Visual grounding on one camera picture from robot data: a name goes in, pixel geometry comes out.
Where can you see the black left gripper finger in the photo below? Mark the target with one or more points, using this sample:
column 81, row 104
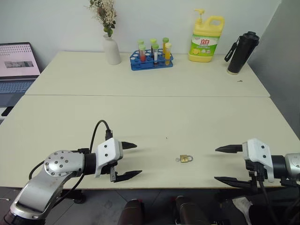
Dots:
column 128, row 145
column 127, row 175

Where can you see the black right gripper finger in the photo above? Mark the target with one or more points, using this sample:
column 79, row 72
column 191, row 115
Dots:
column 236, row 183
column 230, row 149

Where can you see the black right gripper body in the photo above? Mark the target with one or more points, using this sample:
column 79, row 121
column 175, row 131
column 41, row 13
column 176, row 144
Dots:
column 257, row 172

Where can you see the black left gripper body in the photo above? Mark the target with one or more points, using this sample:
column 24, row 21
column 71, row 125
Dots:
column 113, row 172

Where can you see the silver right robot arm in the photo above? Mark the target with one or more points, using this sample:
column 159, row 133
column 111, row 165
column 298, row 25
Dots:
column 291, row 166

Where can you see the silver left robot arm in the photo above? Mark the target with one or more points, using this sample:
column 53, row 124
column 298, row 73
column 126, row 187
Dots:
column 44, row 178

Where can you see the crumpled white cloth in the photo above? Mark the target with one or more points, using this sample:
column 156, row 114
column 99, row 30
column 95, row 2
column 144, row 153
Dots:
column 243, row 208

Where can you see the dark rounded shape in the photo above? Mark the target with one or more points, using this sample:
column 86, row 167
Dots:
column 189, row 211
column 131, row 213

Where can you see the black table leg foot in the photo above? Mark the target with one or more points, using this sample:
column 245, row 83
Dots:
column 79, row 197

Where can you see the small brass padlock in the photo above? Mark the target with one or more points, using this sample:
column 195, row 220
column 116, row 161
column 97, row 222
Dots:
column 184, row 159

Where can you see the blue test tube rack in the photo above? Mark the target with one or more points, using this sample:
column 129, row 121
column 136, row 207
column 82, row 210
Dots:
column 143, row 66

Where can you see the green-capped tube, orange-red liquid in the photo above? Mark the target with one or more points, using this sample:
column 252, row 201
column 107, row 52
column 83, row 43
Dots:
column 142, row 54

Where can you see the white ceramic vase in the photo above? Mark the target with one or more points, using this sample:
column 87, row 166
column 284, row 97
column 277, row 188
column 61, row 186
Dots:
column 112, row 52

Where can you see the green-capped tube, white label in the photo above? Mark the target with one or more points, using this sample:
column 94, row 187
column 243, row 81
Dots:
column 155, row 55

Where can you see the yellow-capped tube, yellow liquid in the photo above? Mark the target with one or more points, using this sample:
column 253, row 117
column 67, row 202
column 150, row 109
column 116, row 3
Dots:
column 168, row 55

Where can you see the yellow dish soap pump bottle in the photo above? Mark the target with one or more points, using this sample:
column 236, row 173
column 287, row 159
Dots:
column 204, row 47

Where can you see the green-capped tube, dark liquid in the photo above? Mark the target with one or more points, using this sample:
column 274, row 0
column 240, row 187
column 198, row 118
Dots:
column 152, row 42

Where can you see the green-capped tube, orange liquid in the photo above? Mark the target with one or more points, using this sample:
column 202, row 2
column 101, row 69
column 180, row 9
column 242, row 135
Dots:
column 165, row 41

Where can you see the black smartphone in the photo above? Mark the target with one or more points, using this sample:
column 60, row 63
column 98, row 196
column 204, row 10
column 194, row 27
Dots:
column 7, row 111

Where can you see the dried flower bouquet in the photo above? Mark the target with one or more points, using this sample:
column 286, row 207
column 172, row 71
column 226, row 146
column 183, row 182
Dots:
column 105, row 14

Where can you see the open grey laptop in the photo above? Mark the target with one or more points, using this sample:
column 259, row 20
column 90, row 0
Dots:
column 16, row 61

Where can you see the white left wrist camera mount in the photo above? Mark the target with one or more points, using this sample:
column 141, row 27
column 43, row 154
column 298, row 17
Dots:
column 110, row 150

